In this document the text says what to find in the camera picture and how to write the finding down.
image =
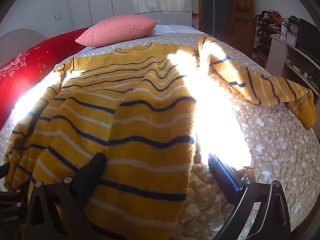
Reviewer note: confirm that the red embroidered pillow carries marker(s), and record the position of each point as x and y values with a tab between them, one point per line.
25	72

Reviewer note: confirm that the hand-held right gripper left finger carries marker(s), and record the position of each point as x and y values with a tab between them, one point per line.
90	175

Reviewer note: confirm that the grey bed headboard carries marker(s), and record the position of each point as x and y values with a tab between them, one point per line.
20	36

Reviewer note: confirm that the white shelf unit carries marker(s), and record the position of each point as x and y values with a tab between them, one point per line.
277	52

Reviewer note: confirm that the yellow striped knit sweater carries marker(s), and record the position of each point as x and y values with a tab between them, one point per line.
137	120

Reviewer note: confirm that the white wall socket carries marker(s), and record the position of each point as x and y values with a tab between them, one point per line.
57	17

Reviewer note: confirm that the black television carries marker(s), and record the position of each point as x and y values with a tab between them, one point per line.
308	36

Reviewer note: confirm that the brown wooden door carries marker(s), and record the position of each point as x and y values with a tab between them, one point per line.
241	7

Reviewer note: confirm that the white glossy wardrobe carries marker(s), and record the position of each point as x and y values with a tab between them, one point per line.
125	0

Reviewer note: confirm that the wooden bookshelf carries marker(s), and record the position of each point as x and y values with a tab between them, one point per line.
195	5

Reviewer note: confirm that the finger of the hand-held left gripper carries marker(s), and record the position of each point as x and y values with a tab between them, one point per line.
5	170

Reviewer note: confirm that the beige patterned quilt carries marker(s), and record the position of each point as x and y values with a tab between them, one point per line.
275	155

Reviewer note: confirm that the small purple clock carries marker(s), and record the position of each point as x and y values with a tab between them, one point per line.
290	40

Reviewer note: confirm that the black ornate clock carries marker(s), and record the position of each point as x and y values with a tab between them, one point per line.
294	26

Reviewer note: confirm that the pile of dark clothes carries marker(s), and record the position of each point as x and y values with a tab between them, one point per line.
271	20

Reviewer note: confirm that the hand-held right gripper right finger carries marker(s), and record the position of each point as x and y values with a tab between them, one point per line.
225	175

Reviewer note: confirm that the pink pillow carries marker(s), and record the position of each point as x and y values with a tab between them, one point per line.
115	30

